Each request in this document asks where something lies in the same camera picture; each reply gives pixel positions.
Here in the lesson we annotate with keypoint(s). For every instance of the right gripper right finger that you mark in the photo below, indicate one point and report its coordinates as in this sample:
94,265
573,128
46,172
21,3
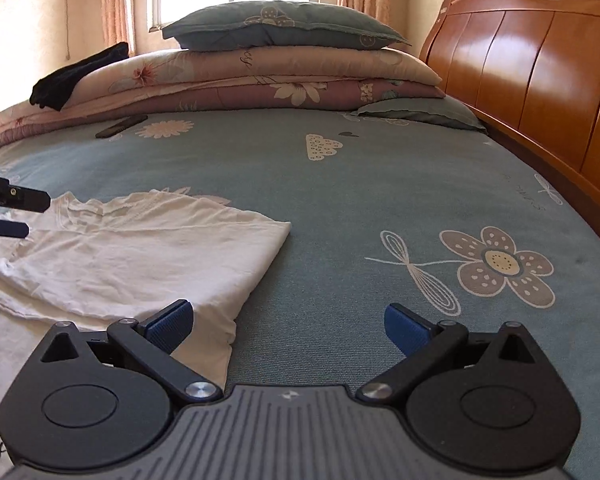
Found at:
428,349

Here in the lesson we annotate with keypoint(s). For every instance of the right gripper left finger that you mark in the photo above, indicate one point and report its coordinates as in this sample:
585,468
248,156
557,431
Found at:
146,347

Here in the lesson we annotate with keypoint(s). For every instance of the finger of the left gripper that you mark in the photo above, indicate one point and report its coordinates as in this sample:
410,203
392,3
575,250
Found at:
14,197
12,229

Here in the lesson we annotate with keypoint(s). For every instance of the white printed t-shirt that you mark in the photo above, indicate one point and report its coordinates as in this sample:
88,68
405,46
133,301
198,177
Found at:
92,263

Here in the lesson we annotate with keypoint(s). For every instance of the black garment on quilt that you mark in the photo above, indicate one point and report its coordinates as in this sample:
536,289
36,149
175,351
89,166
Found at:
55,90

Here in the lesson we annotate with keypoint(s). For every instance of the blue-green floral bed sheet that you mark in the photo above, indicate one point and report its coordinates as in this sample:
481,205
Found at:
340,182

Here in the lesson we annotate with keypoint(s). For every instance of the black flat remote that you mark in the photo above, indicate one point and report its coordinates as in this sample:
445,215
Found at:
120,127

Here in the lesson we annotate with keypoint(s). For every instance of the pink floral folded quilt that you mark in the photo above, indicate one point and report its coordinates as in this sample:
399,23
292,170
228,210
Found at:
185,81

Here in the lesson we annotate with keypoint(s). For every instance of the blue-green lower pillow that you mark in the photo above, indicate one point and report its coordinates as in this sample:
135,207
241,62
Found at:
446,112

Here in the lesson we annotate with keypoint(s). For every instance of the blue-green pillow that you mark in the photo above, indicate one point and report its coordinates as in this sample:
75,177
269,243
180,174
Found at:
249,24
446,112

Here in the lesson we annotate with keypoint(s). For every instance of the striped pink curtain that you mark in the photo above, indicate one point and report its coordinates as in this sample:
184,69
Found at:
118,22

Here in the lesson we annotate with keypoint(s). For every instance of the wooden headboard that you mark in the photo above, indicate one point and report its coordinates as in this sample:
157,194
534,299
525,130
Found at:
530,69

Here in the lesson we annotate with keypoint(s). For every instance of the blue-green top pillow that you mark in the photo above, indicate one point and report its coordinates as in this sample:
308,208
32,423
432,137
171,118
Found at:
249,24

